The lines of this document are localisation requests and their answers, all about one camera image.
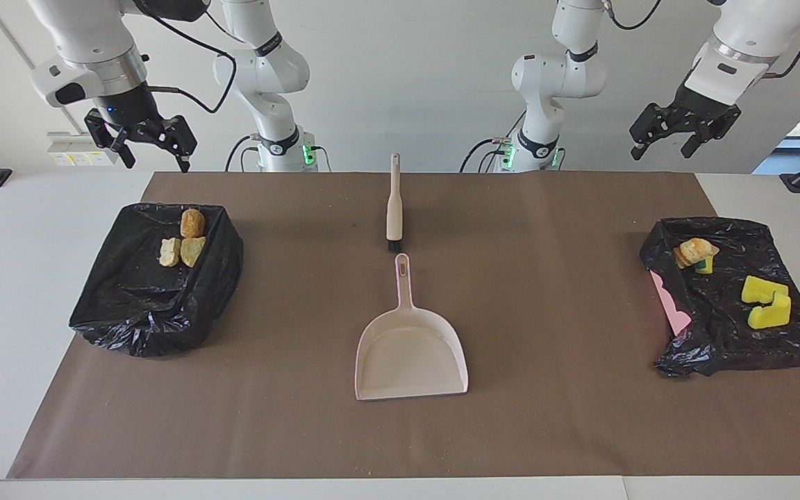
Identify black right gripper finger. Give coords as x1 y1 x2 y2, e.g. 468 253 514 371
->
110 137 137 169
169 137 192 174

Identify brown round sponge chunk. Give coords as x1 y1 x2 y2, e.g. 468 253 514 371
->
180 208 206 239

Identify orange striped sponge chunk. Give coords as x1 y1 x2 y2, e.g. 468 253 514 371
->
180 237 206 268

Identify beige sponge chunk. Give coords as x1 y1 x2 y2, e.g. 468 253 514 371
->
674 237 720 269

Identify yellow sponge piece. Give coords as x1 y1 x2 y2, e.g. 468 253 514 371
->
747 292 792 331
741 275 790 305

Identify beige hand brush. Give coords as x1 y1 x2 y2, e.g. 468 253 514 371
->
385 153 404 252

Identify pale pink dustpan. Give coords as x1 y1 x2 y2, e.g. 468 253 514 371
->
354 253 469 401

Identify black bag lined bin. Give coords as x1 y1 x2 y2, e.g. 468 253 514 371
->
69 202 244 358

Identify pink plastic bin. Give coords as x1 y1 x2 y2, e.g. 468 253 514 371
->
650 269 692 335

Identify crumpled black trash bag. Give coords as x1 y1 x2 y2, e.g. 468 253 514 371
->
640 217 800 378

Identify brown paper table mat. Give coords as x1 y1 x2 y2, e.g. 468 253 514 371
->
8 172 800 480

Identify black right base cable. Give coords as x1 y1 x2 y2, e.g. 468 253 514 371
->
225 135 262 172

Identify black base cable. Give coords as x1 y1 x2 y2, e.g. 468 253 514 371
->
225 135 262 172
459 135 515 173

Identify white wall socket box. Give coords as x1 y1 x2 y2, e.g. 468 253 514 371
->
47 132 121 167

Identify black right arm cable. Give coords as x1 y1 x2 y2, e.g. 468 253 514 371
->
133 0 238 115

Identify black left base cable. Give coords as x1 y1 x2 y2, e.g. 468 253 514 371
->
459 135 515 173

